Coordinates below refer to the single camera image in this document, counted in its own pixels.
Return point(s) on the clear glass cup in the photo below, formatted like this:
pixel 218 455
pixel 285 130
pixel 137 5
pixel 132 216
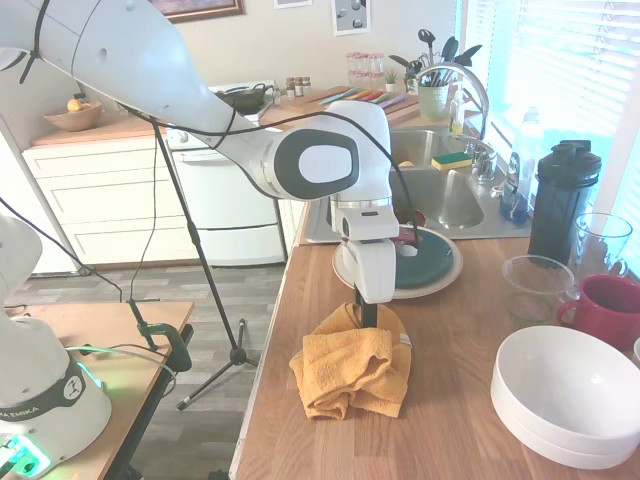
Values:
pixel 535 295

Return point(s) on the white bowl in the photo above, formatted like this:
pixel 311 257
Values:
pixel 560 452
pixel 560 380

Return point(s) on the wooden fruit bowl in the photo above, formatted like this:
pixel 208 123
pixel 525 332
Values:
pixel 72 120

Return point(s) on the black shaker bottle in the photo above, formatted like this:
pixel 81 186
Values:
pixel 562 210

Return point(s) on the black spatula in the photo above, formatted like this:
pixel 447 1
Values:
pixel 449 47

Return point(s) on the small spice jar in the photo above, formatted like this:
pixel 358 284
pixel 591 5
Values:
pixel 298 87
pixel 290 87
pixel 306 86

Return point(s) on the black frying pan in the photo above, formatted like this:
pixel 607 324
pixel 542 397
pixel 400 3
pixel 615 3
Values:
pixel 247 100

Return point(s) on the yellow cloth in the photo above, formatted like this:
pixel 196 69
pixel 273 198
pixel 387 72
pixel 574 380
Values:
pixel 350 360

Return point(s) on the pale green utensil crock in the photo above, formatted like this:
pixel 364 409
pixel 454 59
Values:
pixel 433 102

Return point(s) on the small white wall print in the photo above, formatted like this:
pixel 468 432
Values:
pixel 292 3

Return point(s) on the red mug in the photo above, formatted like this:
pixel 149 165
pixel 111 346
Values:
pixel 605 310

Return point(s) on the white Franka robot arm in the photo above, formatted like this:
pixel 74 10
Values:
pixel 150 60

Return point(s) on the clear yellow soap bottle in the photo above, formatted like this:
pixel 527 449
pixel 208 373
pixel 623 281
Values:
pixel 456 117

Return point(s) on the green and yellow sponge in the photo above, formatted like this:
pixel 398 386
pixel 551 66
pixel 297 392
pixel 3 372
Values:
pixel 451 161

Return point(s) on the yellow knife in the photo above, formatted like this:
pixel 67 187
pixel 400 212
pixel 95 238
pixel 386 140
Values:
pixel 362 94

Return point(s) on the orange fruit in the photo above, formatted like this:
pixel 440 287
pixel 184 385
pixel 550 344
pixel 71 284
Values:
pixel 75 104

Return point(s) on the wooden cutting board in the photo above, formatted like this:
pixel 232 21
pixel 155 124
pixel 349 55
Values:
pixel 300 104

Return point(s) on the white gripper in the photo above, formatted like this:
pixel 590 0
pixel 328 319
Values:
pixel 375 270

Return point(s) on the white stove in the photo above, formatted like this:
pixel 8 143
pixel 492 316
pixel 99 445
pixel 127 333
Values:
pixel 225 200

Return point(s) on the glass jar checkered lid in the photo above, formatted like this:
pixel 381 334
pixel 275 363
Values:
pixel 371 70
pixel 352 70
pixel 362 70
pixel 379 67

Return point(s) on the black slotted spoon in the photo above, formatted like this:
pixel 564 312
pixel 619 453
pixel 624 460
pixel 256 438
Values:
pixel 426 40

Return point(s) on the small potted plant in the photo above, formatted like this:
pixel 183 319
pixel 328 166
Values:
pixel 391 80

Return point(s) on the chrome gooseneck faucet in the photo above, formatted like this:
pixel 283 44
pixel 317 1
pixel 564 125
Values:
pixel 480 100

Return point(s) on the large cream plate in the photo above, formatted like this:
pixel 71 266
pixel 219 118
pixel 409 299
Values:
pixel 425 293

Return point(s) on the tall clear drinking glass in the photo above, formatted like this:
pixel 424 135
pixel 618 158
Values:
pixel 600 245

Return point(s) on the black C-clamp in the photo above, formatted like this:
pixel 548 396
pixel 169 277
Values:
pixel 175 345

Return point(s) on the black turner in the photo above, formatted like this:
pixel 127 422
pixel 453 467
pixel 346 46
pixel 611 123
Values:
pixel 470 54

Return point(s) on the white drawer cabinet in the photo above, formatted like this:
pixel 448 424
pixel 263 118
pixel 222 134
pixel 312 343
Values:
pixel 100 200

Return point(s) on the stainless steel double sink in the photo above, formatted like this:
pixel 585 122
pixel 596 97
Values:
pixel 460 210

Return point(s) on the white window blind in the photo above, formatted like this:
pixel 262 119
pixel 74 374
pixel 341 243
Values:
pixel 550 60

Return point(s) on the white wall poster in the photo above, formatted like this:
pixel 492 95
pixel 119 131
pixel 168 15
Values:
pixel 351 17

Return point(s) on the dark blue plate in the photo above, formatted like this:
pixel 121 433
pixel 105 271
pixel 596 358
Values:
pixel 430 265

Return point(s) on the brown framed picture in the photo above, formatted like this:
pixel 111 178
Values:
pixel 215 9

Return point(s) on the black tripod stand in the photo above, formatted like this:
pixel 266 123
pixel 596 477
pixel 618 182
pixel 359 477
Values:
pixel 200 250

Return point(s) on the clear Dawn soap bottle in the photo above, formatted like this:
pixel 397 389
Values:
pixel 515 175

